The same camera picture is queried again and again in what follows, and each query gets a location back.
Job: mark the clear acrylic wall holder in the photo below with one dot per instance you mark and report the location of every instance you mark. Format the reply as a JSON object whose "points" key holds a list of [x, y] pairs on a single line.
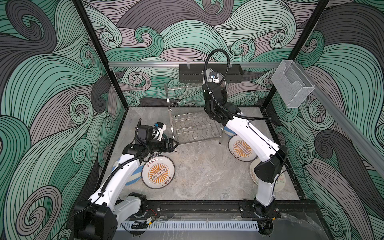
{"points": [[292, 83]]}

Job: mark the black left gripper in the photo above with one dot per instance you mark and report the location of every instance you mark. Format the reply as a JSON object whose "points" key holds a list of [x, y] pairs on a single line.
{"points": [[163, 149]]}

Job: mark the cream plate small drawings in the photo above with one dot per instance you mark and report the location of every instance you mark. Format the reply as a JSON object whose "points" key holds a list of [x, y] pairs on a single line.
{"points": [[280, 183]]}

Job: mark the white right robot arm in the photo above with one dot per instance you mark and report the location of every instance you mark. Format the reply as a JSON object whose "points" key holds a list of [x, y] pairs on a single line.
{"points": [[272, 156]]}

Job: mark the sunburst plate red green rim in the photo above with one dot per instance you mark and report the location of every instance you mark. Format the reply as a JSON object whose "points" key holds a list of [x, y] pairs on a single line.
{"points": [[241, 150]]}

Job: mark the blue white striped plate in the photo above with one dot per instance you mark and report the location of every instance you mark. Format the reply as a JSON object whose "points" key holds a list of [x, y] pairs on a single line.
{"points": [[229, 132]]}

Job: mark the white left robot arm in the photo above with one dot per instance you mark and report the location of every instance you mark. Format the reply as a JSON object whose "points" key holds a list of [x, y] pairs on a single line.
{"points": [[99, 217]]}

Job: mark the blue cream striped plate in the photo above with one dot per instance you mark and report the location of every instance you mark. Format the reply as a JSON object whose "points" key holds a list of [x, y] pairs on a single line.
{"points": [[136, 175]]}

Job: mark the white slotted cable duct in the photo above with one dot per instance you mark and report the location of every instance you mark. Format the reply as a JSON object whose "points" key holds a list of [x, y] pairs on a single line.
{"points": [[204, 226]]}

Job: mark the black wall-mounted tray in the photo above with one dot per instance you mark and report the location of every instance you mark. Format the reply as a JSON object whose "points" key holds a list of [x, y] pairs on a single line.
{"points": [[194, 73]]}

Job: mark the steel two-tier dish rack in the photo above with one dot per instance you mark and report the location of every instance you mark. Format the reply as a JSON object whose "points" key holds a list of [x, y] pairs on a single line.
{"points": [[189, 121]]}

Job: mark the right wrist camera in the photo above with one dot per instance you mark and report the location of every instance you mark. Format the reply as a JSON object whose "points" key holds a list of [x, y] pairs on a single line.
{"points": [[214, 77]]}

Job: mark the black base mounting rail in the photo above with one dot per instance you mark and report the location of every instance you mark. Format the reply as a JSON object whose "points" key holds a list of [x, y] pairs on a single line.
{"points": [[244, 208]]}

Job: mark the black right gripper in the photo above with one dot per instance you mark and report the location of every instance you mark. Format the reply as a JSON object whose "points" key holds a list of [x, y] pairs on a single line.
{"points": [[208, 94]]}

